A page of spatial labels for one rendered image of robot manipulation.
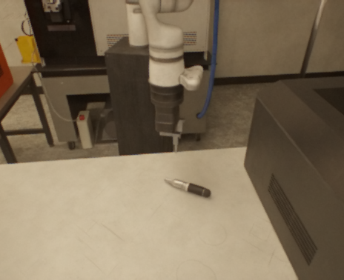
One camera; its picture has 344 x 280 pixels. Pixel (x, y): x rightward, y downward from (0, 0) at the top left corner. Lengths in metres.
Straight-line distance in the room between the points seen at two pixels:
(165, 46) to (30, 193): 0.57
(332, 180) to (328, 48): 3.53
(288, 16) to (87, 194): 3.17
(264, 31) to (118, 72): 2.53
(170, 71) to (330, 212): 0.38
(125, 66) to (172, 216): 0.72
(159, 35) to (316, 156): 0.36
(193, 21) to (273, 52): 1.76
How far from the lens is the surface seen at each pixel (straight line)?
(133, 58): 1.22
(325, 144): 0.57
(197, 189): 0.78
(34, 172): 0.96
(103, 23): 2.10
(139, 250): 0.70
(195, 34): 2.15
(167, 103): 0.61
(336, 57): 4.13
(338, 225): 0.53
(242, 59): 3.58
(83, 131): 2.47
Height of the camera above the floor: 1.48
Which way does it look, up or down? 35 degrees down
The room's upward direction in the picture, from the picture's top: straight up
